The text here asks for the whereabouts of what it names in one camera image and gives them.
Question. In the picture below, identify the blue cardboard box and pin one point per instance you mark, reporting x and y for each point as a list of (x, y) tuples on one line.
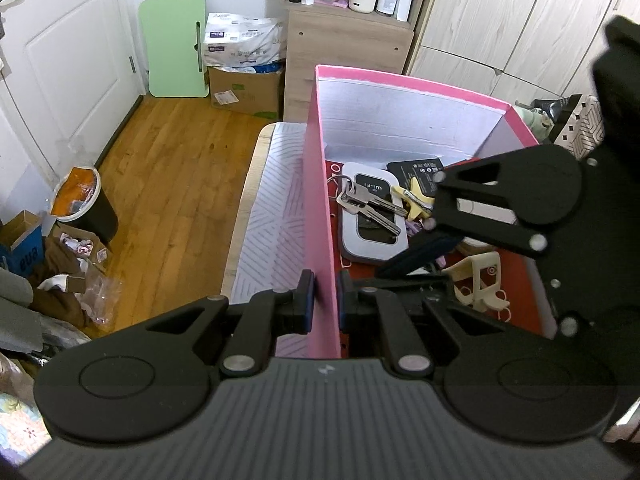
[(22, 252)]

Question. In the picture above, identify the white pocket router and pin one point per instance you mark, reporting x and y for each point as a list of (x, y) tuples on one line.
[(372, 236)]

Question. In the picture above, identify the silver key bunch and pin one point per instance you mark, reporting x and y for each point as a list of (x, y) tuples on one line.
[(372, 215)]

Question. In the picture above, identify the black door draft strip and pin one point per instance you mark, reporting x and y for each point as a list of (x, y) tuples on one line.
[(120, 130)]

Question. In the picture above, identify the yellow star-shaped clip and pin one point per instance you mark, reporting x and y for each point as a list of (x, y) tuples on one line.
[(415, 201)]

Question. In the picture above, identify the cream plastic holder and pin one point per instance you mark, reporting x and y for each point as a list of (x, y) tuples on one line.
[(470, 280)]

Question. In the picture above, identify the brown cloth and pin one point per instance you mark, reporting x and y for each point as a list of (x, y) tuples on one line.
[(57, 295)]

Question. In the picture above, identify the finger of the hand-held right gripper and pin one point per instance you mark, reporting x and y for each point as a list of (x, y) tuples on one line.
[(480, 225)]

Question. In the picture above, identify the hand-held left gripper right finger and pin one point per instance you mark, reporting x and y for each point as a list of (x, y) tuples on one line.
[(343, 301)]

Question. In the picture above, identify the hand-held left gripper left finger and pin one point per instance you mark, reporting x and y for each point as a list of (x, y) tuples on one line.
[(310, 301)]

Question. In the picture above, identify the grey striped bed sheet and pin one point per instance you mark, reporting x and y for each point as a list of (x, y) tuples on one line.
[(272, 200)]

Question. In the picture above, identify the black and beige patterned bag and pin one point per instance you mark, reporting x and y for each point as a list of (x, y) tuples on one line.
[(580, 125)]

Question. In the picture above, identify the light wooden wardrobe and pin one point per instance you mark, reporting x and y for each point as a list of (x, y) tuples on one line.
[(500, 25)]

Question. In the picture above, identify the green folding table board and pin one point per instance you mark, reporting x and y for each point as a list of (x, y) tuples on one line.
[(170, 45)]

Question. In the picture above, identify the white tissue paper pack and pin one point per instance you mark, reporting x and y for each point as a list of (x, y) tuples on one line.
[(245, 42)]

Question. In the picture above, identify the wooden cabinet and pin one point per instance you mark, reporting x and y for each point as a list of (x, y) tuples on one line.
[(350, 55)]

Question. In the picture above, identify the black flat battery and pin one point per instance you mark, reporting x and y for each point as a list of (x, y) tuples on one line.
[(415, 167)]

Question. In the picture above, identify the black trash bin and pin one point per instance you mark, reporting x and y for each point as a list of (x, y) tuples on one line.
[(97, 215)]

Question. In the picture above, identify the grey cushion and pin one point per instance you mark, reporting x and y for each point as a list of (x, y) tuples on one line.
[(17, 310)]

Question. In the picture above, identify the pale green plush toy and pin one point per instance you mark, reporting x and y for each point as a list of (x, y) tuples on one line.
[(532, 119)]

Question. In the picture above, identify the small open cardboard box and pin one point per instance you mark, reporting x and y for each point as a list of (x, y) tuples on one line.
[(75, 245)]

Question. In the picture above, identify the pink cardboard box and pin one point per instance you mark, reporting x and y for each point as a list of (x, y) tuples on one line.
[(317, 185)]

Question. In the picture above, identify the clear plastic bag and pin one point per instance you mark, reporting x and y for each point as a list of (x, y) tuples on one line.
[(102, 305)]

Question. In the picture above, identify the brown cardboard box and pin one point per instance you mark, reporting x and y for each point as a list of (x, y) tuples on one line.
[(250, 92)]

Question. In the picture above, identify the floral cloth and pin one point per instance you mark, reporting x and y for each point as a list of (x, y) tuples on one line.
[(20, 410)]

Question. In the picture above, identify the red printed card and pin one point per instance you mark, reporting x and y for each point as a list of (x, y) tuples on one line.
[(525, 280)]

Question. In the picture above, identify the small purple item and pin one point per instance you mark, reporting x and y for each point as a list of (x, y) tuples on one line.
[(415, 229)]

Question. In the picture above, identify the white door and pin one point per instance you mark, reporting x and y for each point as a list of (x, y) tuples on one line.
[(65, 70)]

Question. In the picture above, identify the black plastic bag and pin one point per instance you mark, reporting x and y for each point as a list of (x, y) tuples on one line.
[(555, 106)]

